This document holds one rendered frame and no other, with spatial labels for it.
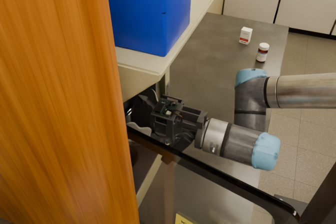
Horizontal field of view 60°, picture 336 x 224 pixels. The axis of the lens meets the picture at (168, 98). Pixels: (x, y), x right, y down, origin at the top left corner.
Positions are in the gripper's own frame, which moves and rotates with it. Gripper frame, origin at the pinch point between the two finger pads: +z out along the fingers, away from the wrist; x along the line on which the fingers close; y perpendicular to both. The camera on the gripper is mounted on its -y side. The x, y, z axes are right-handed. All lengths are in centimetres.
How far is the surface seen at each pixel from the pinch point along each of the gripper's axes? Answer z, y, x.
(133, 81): -13.2, 27.1, 16.7
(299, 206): -71, -120, -72
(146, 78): -15.2, 28.2, 16.7
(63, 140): -6.5, 21.2, 24.7
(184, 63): 6, -28, -64
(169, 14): -16.3, 34.8, 12.0
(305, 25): -60, -108, -294
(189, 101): -4.2, -27.6, -39.7
